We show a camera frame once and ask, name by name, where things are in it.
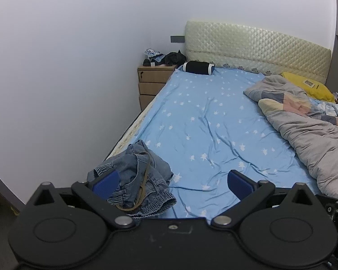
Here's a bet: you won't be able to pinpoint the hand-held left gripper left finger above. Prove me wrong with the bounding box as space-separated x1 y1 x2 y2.
26 170 136 229

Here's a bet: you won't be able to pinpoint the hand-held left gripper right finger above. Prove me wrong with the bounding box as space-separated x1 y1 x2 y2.
211 170 323 229

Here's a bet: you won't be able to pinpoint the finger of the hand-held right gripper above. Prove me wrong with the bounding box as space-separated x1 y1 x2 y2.
315 193 338 207

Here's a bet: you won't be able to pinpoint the blue denim pants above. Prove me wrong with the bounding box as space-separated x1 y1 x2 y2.
87 140 177 218

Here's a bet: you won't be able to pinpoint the cream mattress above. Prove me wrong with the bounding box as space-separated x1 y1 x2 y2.
104 90 162 161

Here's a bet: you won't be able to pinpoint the grey patchwork quilt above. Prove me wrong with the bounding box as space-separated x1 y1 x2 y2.
244 75 338 200

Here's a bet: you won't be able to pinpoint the bed with blue star sheet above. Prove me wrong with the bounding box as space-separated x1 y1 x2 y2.
107 65 338 220

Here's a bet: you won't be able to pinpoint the light blue patterned cloth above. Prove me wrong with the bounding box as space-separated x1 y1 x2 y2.
313 98 338 120

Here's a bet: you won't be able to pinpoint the yellow pillow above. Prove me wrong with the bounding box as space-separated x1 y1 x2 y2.
280 72 336 103

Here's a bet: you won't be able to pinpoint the wooden nightstand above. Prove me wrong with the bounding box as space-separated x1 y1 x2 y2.
137 63 178 111

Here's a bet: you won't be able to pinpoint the black bolster pillow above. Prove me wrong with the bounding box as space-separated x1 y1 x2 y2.
183 61 216 76

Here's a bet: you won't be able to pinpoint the blue and white packet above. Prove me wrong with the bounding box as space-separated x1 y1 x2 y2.
144 48 165 62

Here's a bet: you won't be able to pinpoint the cream quilted headboard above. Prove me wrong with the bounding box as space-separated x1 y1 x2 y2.
184 20 332 85

